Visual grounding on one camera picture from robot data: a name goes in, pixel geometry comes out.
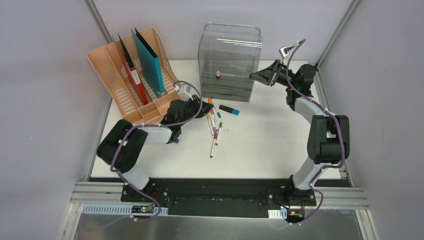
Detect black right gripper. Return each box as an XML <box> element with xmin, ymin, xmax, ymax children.
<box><xmin>249</xmin><ymin>59</ymin><xmax>298</xmax><ymax>90</ymax></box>

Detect smoked clear drawer box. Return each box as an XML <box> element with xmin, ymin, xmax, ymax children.
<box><xmin>197</xmin><ymin>22</ymin><xmax>262</xmax><ymax>102</ymax></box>

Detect teal folder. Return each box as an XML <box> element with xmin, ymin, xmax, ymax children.
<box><xmin>131</xmin><ymin>28</ymin><xmax>166</xmax><ymax>98</ymax></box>

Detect red folder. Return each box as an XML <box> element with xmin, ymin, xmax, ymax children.
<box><xmin>118</xmin><ymin>35</ymin><xmax>149</xmax><ymax>106</ymax></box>

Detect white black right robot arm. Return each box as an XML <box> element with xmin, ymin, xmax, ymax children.
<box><xmin>249</xmin><ymin>60</ymin><xmax>350</xmax><ymax>205</ymax></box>

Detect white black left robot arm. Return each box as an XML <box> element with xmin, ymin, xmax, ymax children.
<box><xmin>96</xmin><ymin>94</ymin><xmax>214</xmax><ymax>203</ymax></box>

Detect white marker purple cap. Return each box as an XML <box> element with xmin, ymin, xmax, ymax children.
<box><xmin>209</xmin><ymin>109</ymin><xmax>219</xmax><ymax>133</ymax></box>

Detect white marker yellow caps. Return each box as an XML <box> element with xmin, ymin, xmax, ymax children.
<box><xmin>206</xmin><ymin>113</ymin><xmax>215</xmax><ymax>136</ymax></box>

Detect white marker green cap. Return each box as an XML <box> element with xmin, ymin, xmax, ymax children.
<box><xmin>214</xmin><ymin>122</ymin><xmax>223</xmax><ymax>146</ymax></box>

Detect black highlighter blue cap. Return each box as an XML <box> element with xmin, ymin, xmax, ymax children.
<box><xmin>218</xmin><ymin>105</ymin><xmax>240</xmax><ymax>116</ymax></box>

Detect white marker brown cap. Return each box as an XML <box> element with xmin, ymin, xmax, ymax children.
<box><xmin>209</xmin><ymin>133</ymin><xmax>218</xmax><ymax>158</ymax></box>

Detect peach plastic file organizer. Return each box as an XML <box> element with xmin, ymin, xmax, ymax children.
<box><xmin>86</xmin><ymin>27</ymin><xmax>180</xmax><ymax>124</ymax></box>

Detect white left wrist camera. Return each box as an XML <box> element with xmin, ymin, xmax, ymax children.
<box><xmin>174</xmin><ymin>84</ymin><xmax>193</xmax><ymax>101</ymax></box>

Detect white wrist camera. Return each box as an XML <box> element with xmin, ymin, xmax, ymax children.
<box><xmin>279</xmin><ymin>46</ymin><xmax>293</xmax><ymax>59</ymax></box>
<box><xmin>174</xmin><ymin>84</ymin><xmax>193</xmax><ymax>101</ymax></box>

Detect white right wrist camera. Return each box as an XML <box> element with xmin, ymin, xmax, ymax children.
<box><xmin>279</xmin><ymin>46</ymin><xmax>293</xmax><ymax>59</ymax></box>

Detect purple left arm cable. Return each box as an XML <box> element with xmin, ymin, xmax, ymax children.
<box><xmin>81</xmin><ymin>80</ymin><xmax>204</xmax><ymax>231</ymax></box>

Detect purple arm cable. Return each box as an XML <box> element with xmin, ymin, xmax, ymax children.
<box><xmin>81</xmin><ymin>80</ymin><xmax>204</xmax><ymax>231</ymax></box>
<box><xmin>268</xmin><ymin>39</ymin><xmax>347</xmax><ymax>229</ymax></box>

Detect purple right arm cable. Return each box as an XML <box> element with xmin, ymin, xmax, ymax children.
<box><xmin>268</xmin><ymin>39</ymin><xmax>347</xmax><ymax>229</ymax></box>

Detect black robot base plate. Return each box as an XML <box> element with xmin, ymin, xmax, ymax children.
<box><xmin>120</xmin><ymin>178</ymin><xmax>317</xmax><ymax>218</ymax></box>

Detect aluminium frame rail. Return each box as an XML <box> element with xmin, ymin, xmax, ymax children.
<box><xmin>69</xmin><ymin>181</ymin><xmax>170</xmax><ymax>217</ymax></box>

